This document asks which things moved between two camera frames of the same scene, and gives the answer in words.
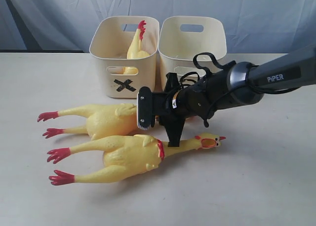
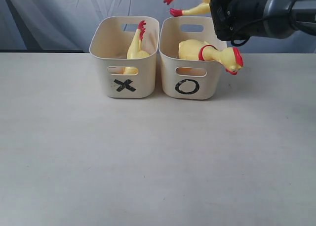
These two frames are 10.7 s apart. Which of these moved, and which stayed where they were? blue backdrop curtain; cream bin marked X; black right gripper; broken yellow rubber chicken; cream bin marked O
Moved: black right gripper
Stayed: broken yellow rubber chicken; cream bin marked X; blue backdrop curtain; cream bin marked O
